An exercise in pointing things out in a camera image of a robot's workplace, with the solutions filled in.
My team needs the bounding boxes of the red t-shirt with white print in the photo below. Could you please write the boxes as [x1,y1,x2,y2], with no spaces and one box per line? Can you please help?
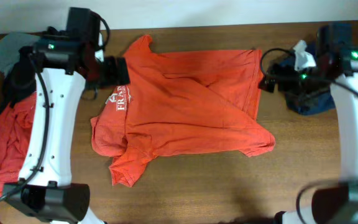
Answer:
[91,35,275,187]

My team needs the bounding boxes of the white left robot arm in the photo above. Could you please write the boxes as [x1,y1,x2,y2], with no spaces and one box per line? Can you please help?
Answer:
[2,31,129,223]

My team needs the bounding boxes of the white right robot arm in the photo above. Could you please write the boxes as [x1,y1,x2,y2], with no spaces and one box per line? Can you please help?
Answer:
[259,23,358,223]

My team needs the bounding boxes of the folded navy blue garment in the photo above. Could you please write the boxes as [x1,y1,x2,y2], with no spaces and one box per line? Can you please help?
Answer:
[268,56,335,116]

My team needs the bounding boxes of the black garment in pile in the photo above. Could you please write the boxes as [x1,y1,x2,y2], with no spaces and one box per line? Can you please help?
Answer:
[0,46,36,114]

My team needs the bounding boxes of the grey garment in pile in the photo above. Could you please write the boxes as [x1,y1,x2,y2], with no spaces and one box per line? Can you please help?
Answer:
[0,32,40,77]

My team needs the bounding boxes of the red mesh garment in pile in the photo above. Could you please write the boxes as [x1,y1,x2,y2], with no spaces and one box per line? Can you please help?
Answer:
[0,93,36,196]

